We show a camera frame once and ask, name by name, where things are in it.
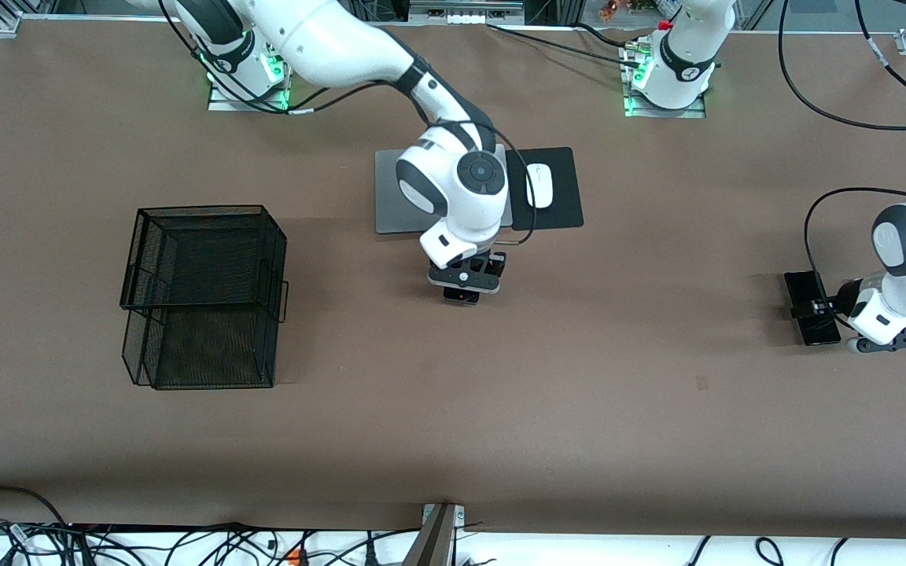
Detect black mouse pad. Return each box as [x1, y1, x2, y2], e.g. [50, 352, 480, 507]
[505, 146, 585, 232]

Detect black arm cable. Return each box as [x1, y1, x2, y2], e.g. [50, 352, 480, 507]
[777, 0, 906, 315]
[156, 0, 539, 248]

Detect black wire mesh tray organiser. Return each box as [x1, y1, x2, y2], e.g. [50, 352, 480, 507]
[120, 205, 290, 391]

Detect grey power strip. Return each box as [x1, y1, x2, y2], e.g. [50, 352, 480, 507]
[410, 0, 525, 26]

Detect black looping floor cable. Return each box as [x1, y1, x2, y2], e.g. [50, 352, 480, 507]
[0, 485, 70, 527]

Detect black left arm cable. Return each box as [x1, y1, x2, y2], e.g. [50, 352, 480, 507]
[777, 0, 906, 315]

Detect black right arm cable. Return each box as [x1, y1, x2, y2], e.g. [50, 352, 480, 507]
[156, 0, 539, 248]

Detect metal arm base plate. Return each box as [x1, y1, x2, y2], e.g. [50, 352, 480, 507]
[208, 83, 290, 112]
[624, 93, 707, 119]

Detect grey metal post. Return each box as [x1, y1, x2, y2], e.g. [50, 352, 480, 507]
[404, 503, 466, 566]

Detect white computer mouse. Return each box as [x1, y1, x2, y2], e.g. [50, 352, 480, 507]
[525, 163, 554, 210]

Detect tangled black floor cables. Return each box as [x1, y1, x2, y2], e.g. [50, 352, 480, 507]
[0, 519, 422, 566]

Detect black cable across table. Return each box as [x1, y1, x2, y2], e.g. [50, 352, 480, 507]
[487, 22, 643, 68]

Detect silver closed laptop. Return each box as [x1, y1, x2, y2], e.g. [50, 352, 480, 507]
[374, 148, 514, 235]

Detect black slab smartphone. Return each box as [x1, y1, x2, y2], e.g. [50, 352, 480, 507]
[783, 270, 843, 347]

